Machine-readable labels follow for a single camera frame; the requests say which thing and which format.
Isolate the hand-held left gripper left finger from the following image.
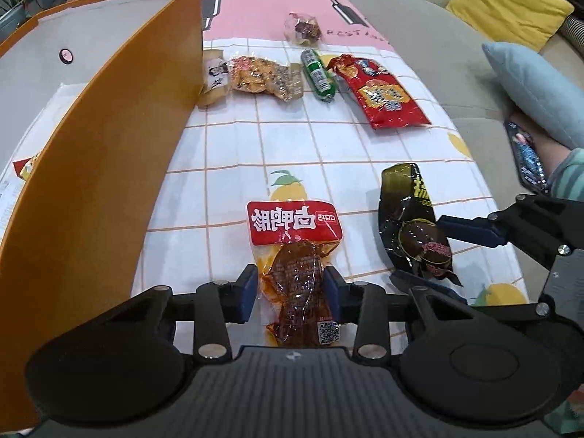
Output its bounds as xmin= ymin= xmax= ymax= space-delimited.
xmin=98 ymin=264 xmax=259 ymax=361

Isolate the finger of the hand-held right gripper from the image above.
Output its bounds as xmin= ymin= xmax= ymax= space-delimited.
xmin=435 ymin=194 xmax=584 ymax=265
xmin=390 ymin=268 xmax=543 ymax=316

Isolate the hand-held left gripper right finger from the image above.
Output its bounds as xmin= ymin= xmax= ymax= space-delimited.
xmin=323 ymin=265 xmax=475 ymax=361

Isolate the black snack packet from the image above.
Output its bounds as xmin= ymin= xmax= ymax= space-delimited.
xmin=378 ymin=162 xmax=464 ymax=287

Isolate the red label duck meat packet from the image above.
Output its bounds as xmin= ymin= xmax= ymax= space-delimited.
xmin=246 ymin=199 xmax=344 ymax=347

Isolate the red snack packet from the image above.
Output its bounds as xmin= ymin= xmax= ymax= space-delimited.
xmin=327 ymin=54 xmax=432 ymax=131

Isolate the orange cardboard box white inside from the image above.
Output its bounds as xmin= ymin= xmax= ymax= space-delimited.
xmin=0 ymin=0 xmax=204 ymax=432

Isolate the beige snack packet with face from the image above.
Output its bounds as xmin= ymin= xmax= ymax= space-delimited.
xmin=197 ymin=49 xmax=230 ymax=108

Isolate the clear packet of mixed nuts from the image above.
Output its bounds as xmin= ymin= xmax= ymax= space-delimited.
xmin=228 ymin=55 xmax=306 ymax=102

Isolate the green snack packet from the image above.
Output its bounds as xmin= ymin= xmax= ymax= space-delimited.
xmin=300 ymin=49 xmax=337 ymax=103

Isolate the clear packet of dark chestnuts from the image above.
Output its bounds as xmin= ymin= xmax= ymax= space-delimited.
xmin=284 ymin=13 xmax=324 ymax=47

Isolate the smartphone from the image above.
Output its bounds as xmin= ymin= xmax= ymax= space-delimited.
xmin=504 ymin=119 xmax=550 ymax=197

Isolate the person's teal patterned clothing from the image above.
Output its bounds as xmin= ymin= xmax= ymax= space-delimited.
xmin=543 ymin=146 xmax=584 ymax=438

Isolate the person's leg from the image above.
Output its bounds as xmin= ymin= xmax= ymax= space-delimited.
xmin=508 ymin=112 xmax=576 ymax=183

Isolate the lemon print checked tablecloth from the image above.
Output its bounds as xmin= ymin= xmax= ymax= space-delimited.
xmin=91 ymin=0 xmax=532 ymax=352

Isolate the light blue cushion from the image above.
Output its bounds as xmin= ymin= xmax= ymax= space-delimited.
xmin=482 ymin=41 xmax=584 ymax=151

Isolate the beige sofa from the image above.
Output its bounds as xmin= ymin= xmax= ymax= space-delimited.
xmin=315 ymin=0 xmax=584 ymax=220

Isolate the striped cushion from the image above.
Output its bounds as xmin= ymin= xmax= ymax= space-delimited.
xmin=560 ymin=15 xmax=584 ymax=58

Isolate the yellow cushion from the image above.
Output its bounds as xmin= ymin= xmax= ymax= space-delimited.
xmin=446 ymin=0 xmax=575 ymax=53

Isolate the grey plant pot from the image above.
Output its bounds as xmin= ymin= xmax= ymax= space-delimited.
xmin=0 ymin=4 xmax=30 ymax=39

